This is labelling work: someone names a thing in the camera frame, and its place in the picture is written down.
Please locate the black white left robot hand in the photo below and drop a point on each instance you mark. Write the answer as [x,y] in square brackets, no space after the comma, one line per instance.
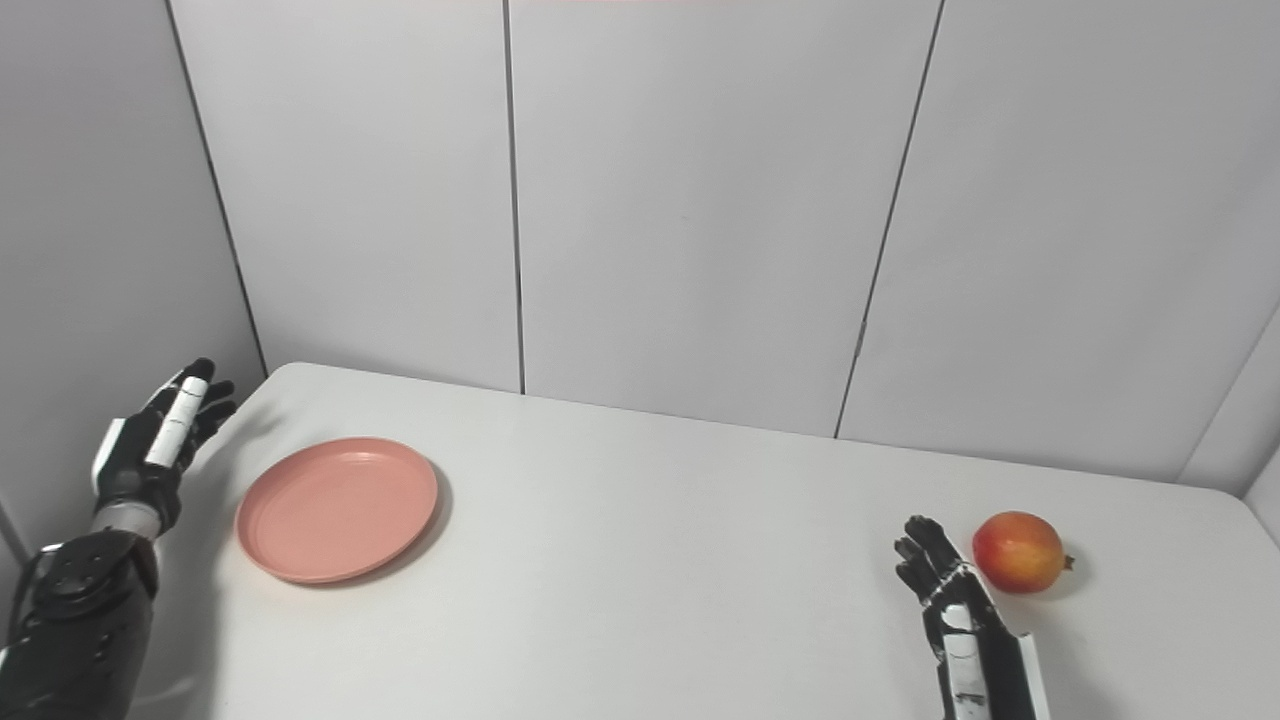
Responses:
[135,470]

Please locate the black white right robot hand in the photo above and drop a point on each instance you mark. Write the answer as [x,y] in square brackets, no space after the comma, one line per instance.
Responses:
[1000,670]

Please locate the red yellow pomegranate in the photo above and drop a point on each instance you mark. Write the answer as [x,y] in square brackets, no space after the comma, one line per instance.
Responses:
[1018,552]

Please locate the pink round plate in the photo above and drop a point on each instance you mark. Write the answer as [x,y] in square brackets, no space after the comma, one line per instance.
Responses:
[337,510]

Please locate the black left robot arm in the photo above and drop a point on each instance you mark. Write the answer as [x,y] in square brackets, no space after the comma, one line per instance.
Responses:
[80,630]

